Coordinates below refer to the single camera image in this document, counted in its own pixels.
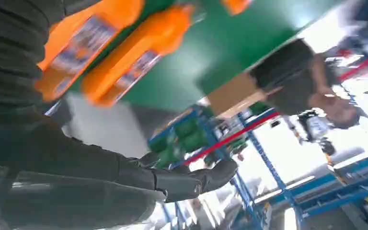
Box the person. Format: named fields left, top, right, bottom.
left=250, top=38, right=361, bottom=129

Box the brown cardboard box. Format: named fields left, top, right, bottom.
left=207, top=72, right=269, bottom=119

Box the red horizontal bar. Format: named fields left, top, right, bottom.
left=339, top=52, right=368, bottom=81
left=182, top=111, right=281, bottom=166

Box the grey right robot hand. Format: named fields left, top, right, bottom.
left=0, top=109, right=239, bottom=230

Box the black and white device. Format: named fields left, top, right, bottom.
left=298, top=109, right=337, bottom=156

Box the blue metal workbench frame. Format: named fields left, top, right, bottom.
left=253, top=151, right=368, bottom=230

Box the blue metal shelving rack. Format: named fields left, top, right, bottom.
left=147, top=106, right=299, bottom=230

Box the green table mat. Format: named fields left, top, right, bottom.
left=66, top=0, right=344, bottom=112

